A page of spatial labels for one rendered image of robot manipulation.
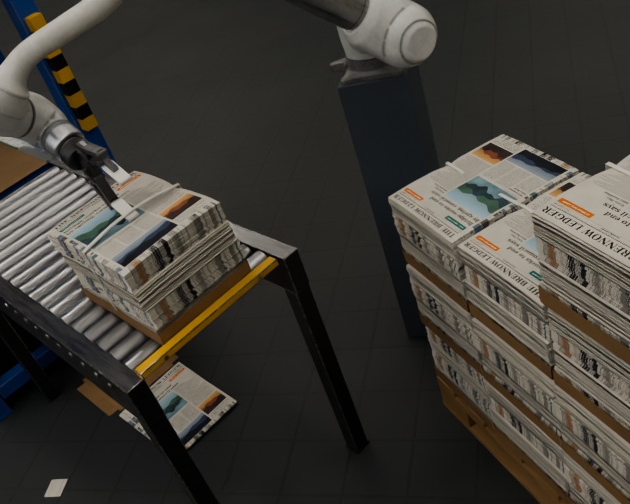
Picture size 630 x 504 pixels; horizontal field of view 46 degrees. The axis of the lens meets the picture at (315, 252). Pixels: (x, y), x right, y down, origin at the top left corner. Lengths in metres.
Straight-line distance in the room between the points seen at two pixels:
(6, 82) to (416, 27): 0.94
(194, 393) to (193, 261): 1.16
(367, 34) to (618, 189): 0.75
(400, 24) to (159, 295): 0.84
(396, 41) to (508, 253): 0.58
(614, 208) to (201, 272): 0.91
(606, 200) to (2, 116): 1.26
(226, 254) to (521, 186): 0.72
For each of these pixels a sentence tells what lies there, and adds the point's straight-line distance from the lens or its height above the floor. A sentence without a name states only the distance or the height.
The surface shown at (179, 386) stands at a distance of 2.86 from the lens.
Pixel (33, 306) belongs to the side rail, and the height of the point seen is 0.80.
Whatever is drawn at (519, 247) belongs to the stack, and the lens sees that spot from 1.66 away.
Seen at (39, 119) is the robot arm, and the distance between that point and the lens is 1.86.
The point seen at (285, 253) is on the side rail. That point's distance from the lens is 1.87.
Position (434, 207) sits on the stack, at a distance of 1.83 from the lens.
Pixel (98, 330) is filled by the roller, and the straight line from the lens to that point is 1.94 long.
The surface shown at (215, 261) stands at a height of 0.91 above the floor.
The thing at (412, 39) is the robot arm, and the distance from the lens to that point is 1.84.
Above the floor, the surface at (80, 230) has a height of 1.03.
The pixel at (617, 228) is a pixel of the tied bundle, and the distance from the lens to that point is 1.31.
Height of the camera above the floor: 1.87
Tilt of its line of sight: 36 degrees down
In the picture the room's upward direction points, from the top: 20 degrees counter-clockwise
